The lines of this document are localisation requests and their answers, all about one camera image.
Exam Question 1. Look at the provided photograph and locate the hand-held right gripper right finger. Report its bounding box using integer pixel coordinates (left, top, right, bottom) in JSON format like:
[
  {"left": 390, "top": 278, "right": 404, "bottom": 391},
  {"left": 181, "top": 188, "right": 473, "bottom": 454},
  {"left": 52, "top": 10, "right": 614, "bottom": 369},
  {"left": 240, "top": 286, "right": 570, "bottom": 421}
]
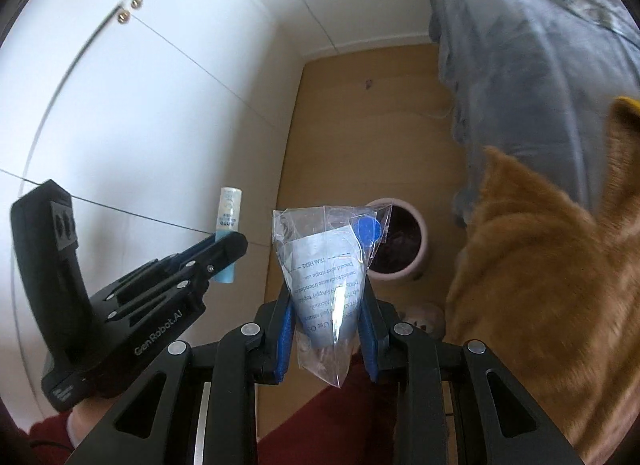
[{"left": 356, "top": 277, "right": 588, "bottom": 465}]

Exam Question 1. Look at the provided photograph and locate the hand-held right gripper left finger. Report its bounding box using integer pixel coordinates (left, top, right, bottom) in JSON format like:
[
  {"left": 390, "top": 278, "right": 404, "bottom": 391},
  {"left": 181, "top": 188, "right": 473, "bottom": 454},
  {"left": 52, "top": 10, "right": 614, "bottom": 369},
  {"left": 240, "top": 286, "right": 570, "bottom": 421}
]
[{"left": 64, "top": 290, "right": 297, "bottom": 465}]

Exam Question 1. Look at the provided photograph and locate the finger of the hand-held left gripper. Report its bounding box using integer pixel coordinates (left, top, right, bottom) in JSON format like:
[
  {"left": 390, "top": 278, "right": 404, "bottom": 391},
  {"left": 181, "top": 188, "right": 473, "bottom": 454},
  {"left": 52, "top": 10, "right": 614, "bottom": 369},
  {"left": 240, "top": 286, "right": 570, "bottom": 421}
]
[
  {"left": 150, "top": 236, "right": 218, "bottom": 274},
  {"left": 101, "top": 232, "right": 249, "bottom": 321}
]

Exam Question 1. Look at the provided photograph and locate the pale blue lip balm tube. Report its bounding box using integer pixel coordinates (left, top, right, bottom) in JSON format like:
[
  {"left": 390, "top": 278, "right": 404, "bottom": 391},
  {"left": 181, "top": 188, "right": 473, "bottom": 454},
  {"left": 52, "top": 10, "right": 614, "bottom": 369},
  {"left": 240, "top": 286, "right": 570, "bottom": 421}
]
[{"left": 214, "top": 186, "right": 244, "bottom": 285}]

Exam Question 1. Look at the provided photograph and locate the clear plastic bag white label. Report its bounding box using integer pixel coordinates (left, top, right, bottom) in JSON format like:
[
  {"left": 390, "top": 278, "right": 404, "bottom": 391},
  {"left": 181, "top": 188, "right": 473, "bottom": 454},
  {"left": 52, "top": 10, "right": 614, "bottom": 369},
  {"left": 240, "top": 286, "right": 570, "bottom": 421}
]
[{"left": 272, "top": 204, "right": 392, "bottom": 388}]

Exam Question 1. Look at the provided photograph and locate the pink round bin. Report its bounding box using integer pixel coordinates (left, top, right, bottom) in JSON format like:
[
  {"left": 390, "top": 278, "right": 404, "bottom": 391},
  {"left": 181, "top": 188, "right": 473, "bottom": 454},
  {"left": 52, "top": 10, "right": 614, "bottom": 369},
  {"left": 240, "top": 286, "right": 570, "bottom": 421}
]
[{"left": 364, "top": 198, "right": 430, "bottom": 282}]

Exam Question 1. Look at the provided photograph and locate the person's left forearm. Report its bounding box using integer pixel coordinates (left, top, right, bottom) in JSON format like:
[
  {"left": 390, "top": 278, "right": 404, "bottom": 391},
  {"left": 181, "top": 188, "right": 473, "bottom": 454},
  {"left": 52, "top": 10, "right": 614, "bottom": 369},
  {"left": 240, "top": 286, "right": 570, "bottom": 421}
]
[{"left": 29, "top": 397, "right": 118, "bottom": 453}]

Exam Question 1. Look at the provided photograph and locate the beige round object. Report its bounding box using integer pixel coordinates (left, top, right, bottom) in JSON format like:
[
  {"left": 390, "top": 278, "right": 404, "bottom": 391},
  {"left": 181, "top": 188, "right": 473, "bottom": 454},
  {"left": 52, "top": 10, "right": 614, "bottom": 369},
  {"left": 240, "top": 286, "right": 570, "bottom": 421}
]
[{"left": 402, "top": 301, "right": 447, "bottom": 341}]

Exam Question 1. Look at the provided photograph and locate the white wardrobe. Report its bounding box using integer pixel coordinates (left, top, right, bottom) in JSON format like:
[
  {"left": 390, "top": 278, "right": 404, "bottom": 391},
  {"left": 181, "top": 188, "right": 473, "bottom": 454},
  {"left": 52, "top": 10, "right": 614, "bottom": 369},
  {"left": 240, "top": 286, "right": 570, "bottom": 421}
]
[{"left": 0, "top": 0, "right": 331, "bottom": 426}]

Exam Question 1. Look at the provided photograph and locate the brown fleece blanket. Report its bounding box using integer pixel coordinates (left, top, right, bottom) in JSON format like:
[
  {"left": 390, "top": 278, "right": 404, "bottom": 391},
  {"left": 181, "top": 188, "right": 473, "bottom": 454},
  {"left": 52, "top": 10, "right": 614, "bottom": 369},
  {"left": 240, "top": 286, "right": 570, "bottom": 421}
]
[{"left": 444, "top": 95, "right": 640, "bottom": 465}]

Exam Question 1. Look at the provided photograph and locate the grey bedsheet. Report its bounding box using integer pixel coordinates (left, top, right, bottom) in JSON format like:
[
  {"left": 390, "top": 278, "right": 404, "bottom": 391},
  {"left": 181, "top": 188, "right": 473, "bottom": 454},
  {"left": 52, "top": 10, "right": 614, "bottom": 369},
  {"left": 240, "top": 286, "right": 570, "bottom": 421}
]
[{"left": 422, "top": 0, "right": 640, "bottom": 228}]

